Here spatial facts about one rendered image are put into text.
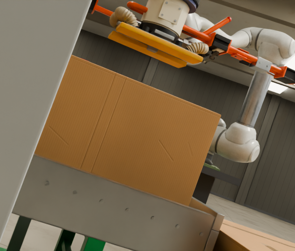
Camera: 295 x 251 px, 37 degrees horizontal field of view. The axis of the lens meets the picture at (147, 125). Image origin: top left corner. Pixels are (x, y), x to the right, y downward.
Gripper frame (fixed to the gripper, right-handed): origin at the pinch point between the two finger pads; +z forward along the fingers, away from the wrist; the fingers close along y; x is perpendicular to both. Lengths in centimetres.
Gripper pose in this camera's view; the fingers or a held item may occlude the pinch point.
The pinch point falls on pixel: (220, 45)
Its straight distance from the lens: 191.6
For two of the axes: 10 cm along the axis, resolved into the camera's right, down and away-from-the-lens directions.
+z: 2.4, 0.4, -9.7
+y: -3.5, 9.4, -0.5
